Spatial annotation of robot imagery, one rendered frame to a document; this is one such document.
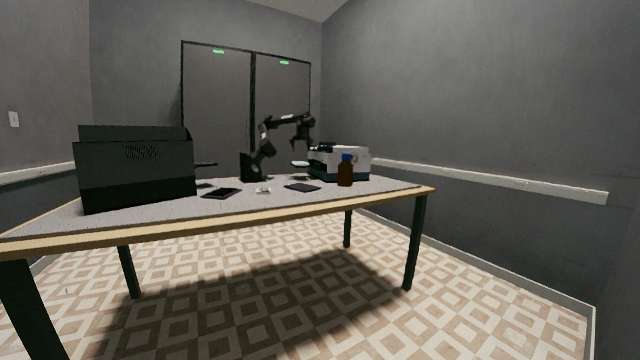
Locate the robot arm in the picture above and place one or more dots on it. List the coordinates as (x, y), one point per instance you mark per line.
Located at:
(266, 144)

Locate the brown bottle with blue cap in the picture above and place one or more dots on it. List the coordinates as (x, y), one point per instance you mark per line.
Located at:
(345, 171)

